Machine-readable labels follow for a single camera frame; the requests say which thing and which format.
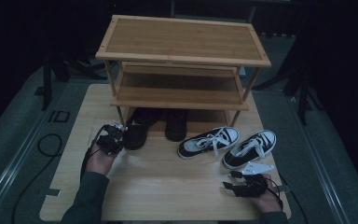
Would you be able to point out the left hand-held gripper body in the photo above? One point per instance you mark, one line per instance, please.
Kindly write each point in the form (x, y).
(112, 143)

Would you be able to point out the black and white canvas sneaker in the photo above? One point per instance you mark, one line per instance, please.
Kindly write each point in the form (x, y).
(245, 154)
(192, 149)

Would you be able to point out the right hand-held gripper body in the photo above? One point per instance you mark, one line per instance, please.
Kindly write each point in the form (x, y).
(251, 186)

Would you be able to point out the wooden three-tier shoe rack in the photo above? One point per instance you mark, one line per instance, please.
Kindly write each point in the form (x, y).
(180, 39)

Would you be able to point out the black shoe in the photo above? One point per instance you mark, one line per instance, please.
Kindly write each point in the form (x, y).
(176, 129)
(138, 133)

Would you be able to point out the person's left hand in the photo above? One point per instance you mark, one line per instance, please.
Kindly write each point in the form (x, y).
(101, 163)

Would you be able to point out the black tripod legs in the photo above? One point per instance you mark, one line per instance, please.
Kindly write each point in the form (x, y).
(84, 70)

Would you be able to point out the black metal stand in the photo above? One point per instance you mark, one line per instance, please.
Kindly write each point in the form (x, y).
(303, 102)
(46, 90)

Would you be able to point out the person's right hand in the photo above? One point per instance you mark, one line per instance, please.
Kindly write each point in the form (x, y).
(270, 202)

